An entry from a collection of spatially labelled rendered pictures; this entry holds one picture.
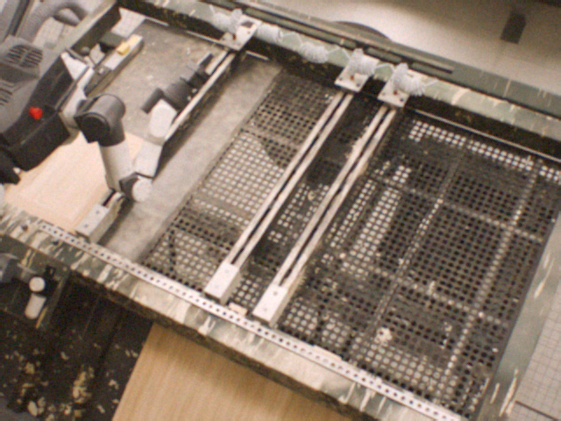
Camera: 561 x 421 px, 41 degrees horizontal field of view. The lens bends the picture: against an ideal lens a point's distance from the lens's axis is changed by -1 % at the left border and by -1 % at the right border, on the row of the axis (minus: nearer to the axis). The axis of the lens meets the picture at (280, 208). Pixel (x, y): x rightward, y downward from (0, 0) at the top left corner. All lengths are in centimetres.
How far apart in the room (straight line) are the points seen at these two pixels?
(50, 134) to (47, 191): 52
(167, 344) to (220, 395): 26
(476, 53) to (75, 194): 552
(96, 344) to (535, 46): 583
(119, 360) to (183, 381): 27
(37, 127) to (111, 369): 96
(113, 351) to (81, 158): 73
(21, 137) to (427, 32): 598
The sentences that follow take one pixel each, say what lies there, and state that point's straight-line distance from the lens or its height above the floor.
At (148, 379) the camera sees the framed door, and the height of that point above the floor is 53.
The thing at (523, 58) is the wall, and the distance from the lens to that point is 768.
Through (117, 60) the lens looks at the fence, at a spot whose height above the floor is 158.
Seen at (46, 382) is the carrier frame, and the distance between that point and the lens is 296.
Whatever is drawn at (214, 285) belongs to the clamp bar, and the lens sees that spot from 243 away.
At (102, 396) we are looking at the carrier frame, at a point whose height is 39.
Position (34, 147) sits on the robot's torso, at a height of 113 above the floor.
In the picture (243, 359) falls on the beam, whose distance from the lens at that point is 237.
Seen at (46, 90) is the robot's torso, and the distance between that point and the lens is 233.
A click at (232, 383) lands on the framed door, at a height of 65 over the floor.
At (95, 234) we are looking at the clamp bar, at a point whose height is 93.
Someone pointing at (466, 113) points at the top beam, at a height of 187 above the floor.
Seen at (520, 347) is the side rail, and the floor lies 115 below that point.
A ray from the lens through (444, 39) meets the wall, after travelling 780.
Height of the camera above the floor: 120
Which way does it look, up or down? 1 degrees up
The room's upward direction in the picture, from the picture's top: 23 degrees clockwise
